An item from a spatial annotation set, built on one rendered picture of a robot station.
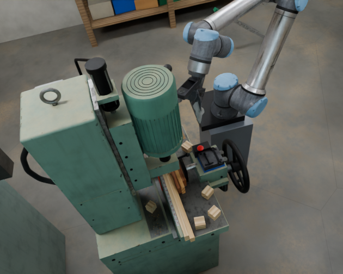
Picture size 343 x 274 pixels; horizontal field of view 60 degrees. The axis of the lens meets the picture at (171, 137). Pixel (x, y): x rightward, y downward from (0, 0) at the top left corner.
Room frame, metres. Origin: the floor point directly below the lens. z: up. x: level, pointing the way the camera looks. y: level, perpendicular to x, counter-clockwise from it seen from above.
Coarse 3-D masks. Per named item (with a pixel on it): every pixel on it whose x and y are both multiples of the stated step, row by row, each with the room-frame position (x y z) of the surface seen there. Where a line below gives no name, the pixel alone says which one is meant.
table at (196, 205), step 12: (192, 180) 0.71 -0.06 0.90; (216, 180) 0.70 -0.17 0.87; (228, 180) 0.69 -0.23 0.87; (192, 192) 0.65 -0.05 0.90; (168, 204) 0.63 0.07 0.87; (192, 204) 0.59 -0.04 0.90; (204, 204) 0.58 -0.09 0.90; (216, 204) 0.57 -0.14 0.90; (192, 216) 0.53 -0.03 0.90; (204, 216) 0.52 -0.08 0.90; (192, 228) 0.48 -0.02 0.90; (204, 228) 0.47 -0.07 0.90; (216, 228) 0.46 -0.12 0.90; (228, 228) 0.47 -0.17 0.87
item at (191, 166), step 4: (180, 160) 0.77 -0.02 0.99; (180, 164) 0.76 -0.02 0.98; (184, 164) 0.74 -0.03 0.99; (192, 164) 0.76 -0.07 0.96; (196, 164) 0.75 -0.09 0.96; (184, 168) 0.72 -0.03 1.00; (188, 168) 0.74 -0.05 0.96; (192, 168) 0.74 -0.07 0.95; (184, 172) 0.70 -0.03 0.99; (188, 180) 0.70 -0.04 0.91
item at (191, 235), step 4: (168, 176) 0.73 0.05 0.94; (172, 180) 0.70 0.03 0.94; (172, 184) 0.68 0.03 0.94; (172, 188) 0.66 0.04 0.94; (176, 192) 0.64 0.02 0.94; (176, 196) 0.62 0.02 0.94; (176, 200) 0.60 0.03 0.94; (180, 200) 0.60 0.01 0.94; (180, 204) 0.58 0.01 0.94; (180, 208) 0.56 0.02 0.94; (184, 212) 0.54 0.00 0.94; (184, 216) 0.52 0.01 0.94; (184, 220) 0.51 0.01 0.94; (188, 224) 0.49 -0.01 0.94; (188, 228) 0.47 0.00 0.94; (188, 232) 0.45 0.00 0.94; (192, 232) 0.45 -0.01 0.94; (192, 236) 0.43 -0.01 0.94; (192, 240) 0.43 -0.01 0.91
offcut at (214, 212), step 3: (213, 207) 0.54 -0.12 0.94; (216, 207) 0.54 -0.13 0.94; (210, 210) 0.53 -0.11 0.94; (213, 210) 0.53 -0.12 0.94; (216, 210) 0.52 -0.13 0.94; (219, 210) 0.52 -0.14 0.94; (210, 213) 0.52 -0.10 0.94; (213, 213) 0.51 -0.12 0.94; (216, 213) 0.51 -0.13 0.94; (219, 213) 0.52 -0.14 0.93; (210, 216) 0.52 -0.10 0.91; (213, 216) 0.50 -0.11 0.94; (216, 216) 0.50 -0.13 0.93; (213, 219) 0.50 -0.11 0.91
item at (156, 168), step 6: (174, 156) 0.74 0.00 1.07; (150, 162) 0.74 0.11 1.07; (156, 162) 0.73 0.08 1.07; (162, 162) 0.72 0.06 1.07; (168, 162) 0.72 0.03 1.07; (174, 162) 0.71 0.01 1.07; (150, 168) 0.70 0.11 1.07; (156, 168) 0.70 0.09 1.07; (162, 168) 0.71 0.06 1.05; (168, 168) 0.71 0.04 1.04; (174, 168) 0.71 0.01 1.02; (150, 174) 0.70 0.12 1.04; (156, 174) 0.70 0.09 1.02; (162, 174) 0.70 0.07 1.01
